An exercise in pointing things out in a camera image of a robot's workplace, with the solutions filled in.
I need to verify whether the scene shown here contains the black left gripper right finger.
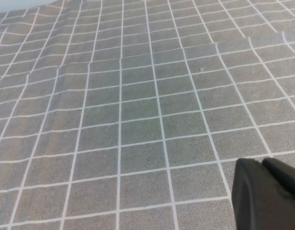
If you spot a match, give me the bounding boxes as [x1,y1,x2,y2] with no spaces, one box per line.
[261,157,295,205]

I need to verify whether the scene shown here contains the grey white-grid tablecloth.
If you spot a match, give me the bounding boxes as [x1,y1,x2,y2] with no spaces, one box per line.
[0,0,295,230]

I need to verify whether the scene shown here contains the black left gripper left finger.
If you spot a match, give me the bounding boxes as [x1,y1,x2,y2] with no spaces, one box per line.
[231,158,295,230]

